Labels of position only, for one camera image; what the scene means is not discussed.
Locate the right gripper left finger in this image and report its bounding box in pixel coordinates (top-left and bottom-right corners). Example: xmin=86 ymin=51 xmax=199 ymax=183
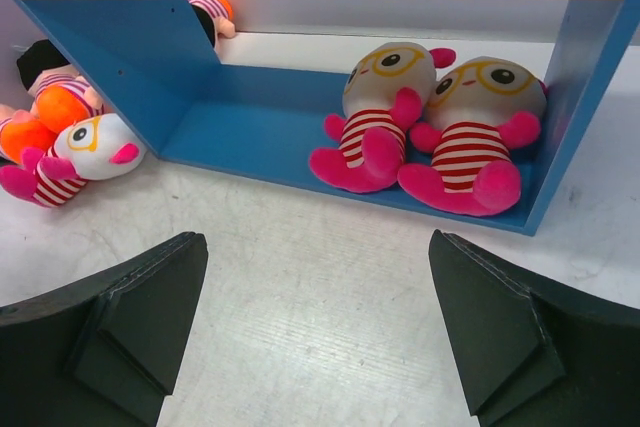
xmin=1 ymin=232 xmax=208 ymax=426

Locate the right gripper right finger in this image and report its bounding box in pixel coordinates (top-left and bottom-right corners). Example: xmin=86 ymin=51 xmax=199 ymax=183
xmin=429 ymin=231 xmax=639 ymax=426

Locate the white plush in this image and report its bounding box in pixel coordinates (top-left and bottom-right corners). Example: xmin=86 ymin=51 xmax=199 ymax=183
xmin=397 ymin=56 xmax=547 ymax=217
xmin=1 ymin=113 xmax=147 ymax=208

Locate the pink plush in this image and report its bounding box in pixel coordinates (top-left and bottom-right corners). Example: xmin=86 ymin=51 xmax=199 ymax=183
xmin=309 ymin=42 xmax=456 ymax=194

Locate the blue and yellow toy shelf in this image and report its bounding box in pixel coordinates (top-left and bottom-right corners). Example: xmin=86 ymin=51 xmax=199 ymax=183
xmin=14 ymin=0 xmax=639 ymax=235

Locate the black-haired doll behind shelf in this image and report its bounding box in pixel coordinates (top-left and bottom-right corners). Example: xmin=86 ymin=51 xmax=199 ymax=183
xmin=187 ymin=0 xmax=236 ymax=51

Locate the black-haired doll, lower left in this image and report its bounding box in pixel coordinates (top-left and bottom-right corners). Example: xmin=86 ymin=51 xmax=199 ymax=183
xmin=1 ymin=104 xmax=57 ymax=165

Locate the black-haired doll, centre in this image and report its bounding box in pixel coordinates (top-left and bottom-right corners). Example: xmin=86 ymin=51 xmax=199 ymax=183
xmin=16 ymin=39 xmax=112 ymax=133

